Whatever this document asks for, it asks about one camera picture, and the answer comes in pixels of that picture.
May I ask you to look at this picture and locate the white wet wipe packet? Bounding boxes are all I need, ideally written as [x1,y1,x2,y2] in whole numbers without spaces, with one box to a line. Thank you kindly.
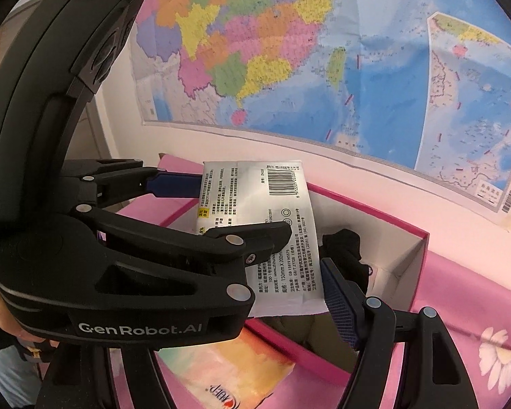
[198,160,329,318]

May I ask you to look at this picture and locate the person's left hand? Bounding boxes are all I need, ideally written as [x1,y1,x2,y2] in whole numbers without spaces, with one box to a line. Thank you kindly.
[0,287,49,348]

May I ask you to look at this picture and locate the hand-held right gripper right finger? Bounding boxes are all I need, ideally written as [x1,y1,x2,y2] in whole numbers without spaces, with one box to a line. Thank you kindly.
[321,258,480,409]

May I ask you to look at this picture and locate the pastel tissue pack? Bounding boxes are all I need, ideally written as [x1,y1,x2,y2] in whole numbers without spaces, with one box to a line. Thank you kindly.
[159,328,296,409]

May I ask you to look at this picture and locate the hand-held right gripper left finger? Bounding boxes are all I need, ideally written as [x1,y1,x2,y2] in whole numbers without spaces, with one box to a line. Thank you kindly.
[36,341,165,409]

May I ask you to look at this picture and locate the pink printed sheet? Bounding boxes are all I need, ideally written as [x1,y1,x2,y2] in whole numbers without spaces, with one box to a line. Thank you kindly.
[111,153,511,409]

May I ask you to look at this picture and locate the brown door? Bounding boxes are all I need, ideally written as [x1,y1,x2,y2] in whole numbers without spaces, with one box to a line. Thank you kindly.
[0,0,39,94]

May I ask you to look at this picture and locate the black scrunchie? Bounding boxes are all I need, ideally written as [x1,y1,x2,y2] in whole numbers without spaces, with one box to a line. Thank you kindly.
[319,228,372,297]

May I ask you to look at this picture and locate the pink cardboard box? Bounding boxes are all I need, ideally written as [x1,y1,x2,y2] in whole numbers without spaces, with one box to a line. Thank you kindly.
[111,153,430,409]

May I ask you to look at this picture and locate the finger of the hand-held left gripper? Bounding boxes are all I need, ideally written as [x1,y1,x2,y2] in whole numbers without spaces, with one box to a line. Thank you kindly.
[72,205,293,312]
[62,160,205,209]

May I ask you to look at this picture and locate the colourful wall map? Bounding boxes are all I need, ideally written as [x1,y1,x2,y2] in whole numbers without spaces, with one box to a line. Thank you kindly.
[130,0,511,233]

